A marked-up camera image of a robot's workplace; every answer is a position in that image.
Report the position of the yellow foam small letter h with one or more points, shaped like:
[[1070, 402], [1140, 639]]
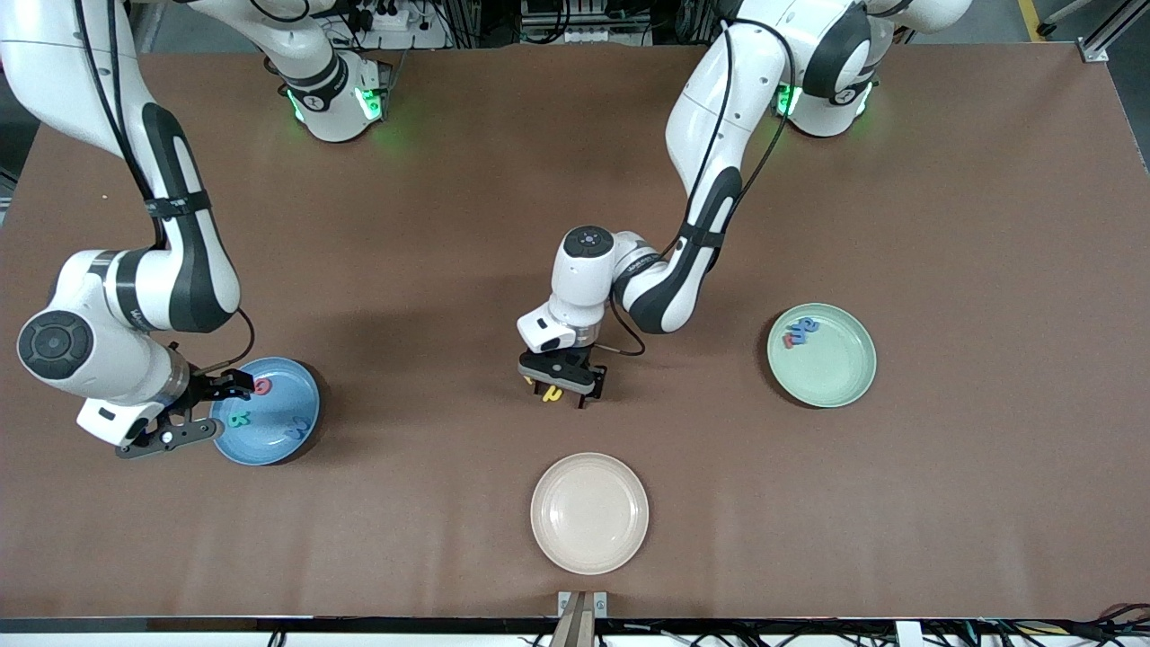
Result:
[[552, 394]]

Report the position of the teal foam letter R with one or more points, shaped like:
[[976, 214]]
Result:
[[239, 419]]

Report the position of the red foam letter Q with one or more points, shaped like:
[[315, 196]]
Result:
[[262, 386]]

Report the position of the blue foam capital letter W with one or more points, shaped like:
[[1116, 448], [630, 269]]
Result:
[[296, 429]]

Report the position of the blue foam letter m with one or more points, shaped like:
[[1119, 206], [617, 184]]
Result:
[[810, 327]]

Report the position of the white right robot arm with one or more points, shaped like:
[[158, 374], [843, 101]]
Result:
[[193, 261]]

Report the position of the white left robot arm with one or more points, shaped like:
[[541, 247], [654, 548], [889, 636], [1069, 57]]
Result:
[[710, 117]]

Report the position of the beige plate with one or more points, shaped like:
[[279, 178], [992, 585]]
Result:
[[589, 513]]

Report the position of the blue plate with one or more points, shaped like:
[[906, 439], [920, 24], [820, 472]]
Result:
[[274, 440]]

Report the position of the green plate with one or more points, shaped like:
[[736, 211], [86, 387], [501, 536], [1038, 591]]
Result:
[[835, 373]]

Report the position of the grey equipment box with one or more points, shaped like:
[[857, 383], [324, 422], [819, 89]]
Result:
[[584, 27]]

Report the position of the white power strip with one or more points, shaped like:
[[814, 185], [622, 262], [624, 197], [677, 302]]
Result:
[[395, 20]]

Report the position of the brown table cover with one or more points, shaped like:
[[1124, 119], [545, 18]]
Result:
[[988, 494]]

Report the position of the metal table edge bracket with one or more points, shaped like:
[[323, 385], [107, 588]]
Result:
[[582, 611]]

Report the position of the aluminium frame post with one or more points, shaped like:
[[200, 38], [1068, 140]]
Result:
[[1092, 49]]

